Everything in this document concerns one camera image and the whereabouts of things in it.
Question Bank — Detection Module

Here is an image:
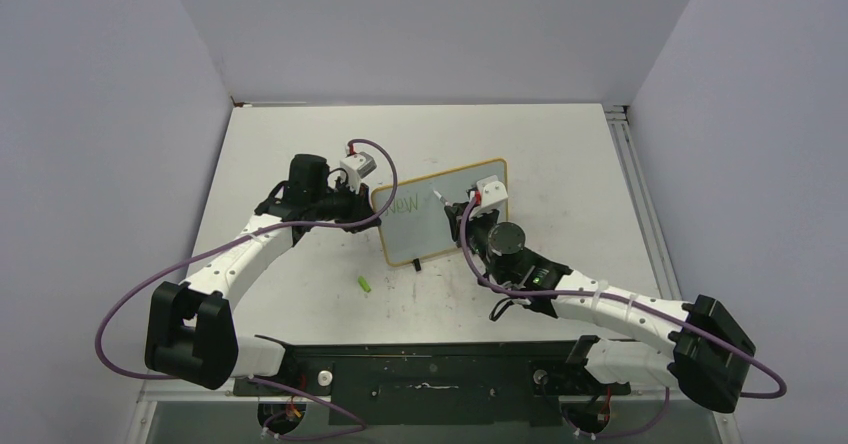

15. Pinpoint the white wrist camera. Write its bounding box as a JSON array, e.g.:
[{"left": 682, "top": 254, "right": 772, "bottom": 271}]
[
  {"left": 339, "top": 152, "right": 377, "bottom": 186},
  {"left": 471, "top": 175, "right": 508, "bottom": 216}
]

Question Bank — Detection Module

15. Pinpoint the green marker cap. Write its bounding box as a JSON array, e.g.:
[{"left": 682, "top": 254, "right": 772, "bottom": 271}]
[{"left": 357, "top": 276, "right": 372, "bottom": 293}]

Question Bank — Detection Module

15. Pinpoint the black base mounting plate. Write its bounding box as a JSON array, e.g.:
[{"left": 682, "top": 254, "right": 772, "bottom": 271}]
[{"left": 234, "top": 337, "right": 631, "bottom": 426}]

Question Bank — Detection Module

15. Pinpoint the green white marker pen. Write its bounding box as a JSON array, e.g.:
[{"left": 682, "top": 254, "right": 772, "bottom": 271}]
[{"left": 433, "top": 189, "right": 452, "bottom": 207}]

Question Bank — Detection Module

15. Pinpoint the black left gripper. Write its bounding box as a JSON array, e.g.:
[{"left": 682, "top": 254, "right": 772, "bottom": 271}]
[{"left": 311, "top": 177, "right": 381, "bottom": 234}]

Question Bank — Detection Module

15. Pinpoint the aluminium rail frame right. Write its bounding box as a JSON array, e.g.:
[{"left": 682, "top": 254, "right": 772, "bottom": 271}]
[{"left": 603, "top": 105, "right": 682, "bottom": 300}]

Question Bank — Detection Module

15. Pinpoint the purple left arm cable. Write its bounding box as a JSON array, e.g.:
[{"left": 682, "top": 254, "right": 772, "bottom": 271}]
[{"left": 94, "top": 138, "right": 399, "bottom": 442}]

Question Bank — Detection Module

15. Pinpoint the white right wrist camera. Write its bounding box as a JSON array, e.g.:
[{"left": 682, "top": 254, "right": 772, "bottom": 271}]
[{"left": 471, "top": 175, "right": 508, "bottom": 216}]

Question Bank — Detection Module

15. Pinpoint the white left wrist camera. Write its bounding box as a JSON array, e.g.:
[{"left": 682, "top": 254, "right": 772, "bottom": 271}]
[{"left": 339, "top": 152, "right": 377, "bottom": 186}]

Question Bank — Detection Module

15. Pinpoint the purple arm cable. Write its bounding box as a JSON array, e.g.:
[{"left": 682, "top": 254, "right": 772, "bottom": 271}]
[
  {"left": 458, "top": 197, "right": 788, "bottom": 441},
  {"left": 94, "top": 138, "right": 399, "bottom": 442}
]

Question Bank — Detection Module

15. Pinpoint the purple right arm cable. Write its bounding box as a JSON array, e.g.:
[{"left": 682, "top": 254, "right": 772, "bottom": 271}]
[{"left": 458, "top": 197, "right": 788, "bottom": 441}]

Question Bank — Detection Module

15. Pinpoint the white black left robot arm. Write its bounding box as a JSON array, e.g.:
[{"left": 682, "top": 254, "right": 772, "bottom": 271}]
[{"left": 144, "top": 152, "right": 380, "bottom": 395}]

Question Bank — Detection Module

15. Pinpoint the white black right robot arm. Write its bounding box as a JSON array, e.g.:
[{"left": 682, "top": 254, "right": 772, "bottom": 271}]
[{"left": 444, "top": 202, "right": 756, "bottom": 413}]

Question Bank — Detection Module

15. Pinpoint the yellow framed whiteboard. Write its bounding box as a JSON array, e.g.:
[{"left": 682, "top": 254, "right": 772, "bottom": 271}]
[{"left": 371, "top": 158, "right": 508, "bottom": 267}]

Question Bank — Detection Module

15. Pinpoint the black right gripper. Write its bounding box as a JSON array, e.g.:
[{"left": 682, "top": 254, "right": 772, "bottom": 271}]
[{"left": 448, "top": 201, "right": 510, "bottom": 285}]

